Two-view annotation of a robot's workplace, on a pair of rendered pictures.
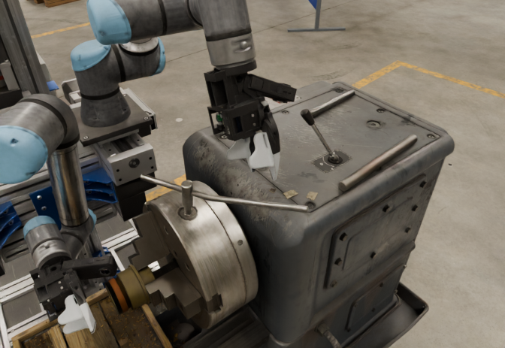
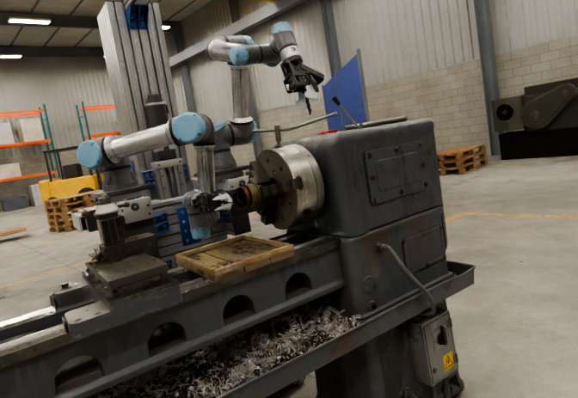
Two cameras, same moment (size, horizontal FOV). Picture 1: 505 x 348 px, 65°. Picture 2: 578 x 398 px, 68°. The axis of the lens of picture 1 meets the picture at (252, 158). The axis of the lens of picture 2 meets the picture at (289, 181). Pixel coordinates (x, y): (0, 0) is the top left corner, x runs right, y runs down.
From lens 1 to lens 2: 118 cm
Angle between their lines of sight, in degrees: 31
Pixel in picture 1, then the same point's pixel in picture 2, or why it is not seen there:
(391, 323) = not seen: hidden behind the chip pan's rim
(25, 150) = (199, 119)
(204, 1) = (277, 35)
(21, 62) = not seen: hidden behind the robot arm
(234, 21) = (290, 39)
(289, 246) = (334, 143)
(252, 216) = (314, 147)
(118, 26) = (243, 52)
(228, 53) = (289, 52)
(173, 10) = (265, 48)
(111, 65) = (227, 131)
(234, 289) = (308, 178)
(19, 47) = not seen: hidden behind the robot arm
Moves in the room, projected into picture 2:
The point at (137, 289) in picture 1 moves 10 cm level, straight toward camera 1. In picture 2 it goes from (255, 187) to (263, 189)
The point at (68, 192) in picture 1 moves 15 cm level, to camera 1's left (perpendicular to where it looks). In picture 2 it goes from (207, 179) to (173, 184)
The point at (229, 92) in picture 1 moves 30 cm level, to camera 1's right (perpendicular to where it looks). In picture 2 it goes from (292, 68) to (372, 54)
